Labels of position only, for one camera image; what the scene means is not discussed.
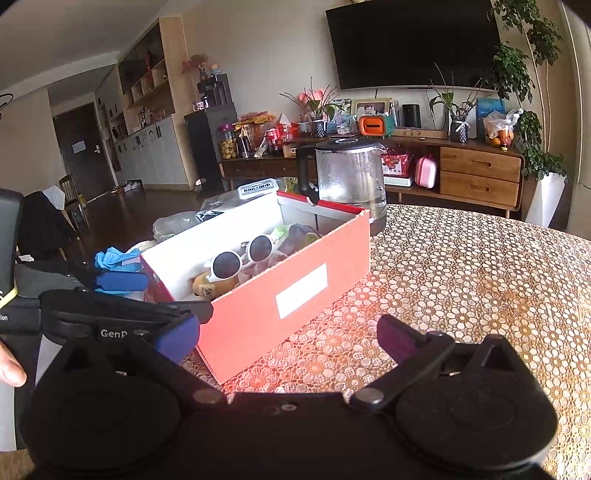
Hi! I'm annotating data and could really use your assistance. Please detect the white round sunglasses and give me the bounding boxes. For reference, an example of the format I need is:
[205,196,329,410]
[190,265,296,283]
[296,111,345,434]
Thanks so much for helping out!
[205,230,286,283]

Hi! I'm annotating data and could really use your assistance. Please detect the person's left hand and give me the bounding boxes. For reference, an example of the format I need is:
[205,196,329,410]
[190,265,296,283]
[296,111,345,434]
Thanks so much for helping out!
[0,342,27,388]

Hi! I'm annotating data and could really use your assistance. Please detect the blue cloth bundle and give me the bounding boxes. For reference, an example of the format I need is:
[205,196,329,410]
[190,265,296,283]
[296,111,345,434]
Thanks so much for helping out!
[94,247,148,296]

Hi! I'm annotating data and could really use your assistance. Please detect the brown bun plush toy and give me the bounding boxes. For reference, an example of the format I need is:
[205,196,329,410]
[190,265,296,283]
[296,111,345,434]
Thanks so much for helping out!
[191,273,236,300]

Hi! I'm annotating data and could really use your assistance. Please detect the dark chair with cloth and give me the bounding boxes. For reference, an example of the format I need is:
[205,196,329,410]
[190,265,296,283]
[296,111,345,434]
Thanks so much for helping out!
[17,191,80,260]

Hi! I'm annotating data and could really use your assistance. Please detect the red white cardboard box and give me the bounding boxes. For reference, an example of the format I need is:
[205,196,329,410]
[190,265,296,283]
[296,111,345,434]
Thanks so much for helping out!
[140,192,370,383]

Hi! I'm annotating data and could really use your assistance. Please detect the pink small case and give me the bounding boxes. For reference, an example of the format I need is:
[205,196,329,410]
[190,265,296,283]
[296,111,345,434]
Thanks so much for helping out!
[414,156,438,189]

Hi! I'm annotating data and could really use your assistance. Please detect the wet wipes pack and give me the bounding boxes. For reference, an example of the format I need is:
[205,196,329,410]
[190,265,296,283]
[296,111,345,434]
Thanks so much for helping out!
[238,178,279,200]

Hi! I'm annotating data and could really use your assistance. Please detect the glass electric kettle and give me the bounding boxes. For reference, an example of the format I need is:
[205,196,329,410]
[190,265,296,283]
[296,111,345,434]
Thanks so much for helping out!
[295,138,387,236]

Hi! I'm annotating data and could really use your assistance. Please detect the red gift package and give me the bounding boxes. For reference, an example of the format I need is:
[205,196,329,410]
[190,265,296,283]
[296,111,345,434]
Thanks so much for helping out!
[381,149,415,178]

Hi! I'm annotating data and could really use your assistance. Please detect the wooden tv sideboard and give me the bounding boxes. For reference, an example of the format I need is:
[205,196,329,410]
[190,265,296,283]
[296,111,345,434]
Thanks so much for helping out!
[219,136,526,220]

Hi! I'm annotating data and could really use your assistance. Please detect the white tall planter pot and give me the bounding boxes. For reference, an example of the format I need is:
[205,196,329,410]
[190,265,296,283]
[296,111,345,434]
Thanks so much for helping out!
[525,173,567,227]

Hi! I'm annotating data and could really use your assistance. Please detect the black mini fridge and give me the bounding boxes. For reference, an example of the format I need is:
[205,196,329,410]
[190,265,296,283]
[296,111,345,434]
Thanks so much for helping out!
[184,103,238,192]

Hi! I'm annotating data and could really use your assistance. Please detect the small potted grass plant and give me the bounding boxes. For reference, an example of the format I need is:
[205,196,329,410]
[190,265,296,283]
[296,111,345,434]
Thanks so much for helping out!
[429,64,484,144]

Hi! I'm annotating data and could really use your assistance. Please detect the orange retro radio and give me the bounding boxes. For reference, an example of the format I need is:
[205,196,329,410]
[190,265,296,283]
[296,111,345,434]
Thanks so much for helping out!
[358,115,388,137]

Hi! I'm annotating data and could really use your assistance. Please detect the black cylinder speaker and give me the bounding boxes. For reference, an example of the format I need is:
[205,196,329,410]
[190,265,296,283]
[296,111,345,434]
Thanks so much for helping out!
[402,104,422,128]

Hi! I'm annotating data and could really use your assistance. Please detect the bag of fruit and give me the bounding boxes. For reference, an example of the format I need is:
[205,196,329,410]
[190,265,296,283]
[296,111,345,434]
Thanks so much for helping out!
[483,108,524,151]

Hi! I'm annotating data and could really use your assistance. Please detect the framed photo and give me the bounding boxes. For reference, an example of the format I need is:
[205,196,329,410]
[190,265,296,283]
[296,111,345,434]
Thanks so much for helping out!
[352,98,392,117]

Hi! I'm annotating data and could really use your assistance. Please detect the pink flower plant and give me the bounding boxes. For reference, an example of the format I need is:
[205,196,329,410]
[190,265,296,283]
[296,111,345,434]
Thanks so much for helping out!
[280,78,338,138]

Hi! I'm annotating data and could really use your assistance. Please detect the tall green potted tree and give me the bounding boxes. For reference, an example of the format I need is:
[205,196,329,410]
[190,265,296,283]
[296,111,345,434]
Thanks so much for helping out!
[491,1,566,180]

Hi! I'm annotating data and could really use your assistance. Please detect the black wall television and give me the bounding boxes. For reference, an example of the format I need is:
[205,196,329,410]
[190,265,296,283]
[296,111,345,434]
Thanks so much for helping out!
[325,0,501,89]

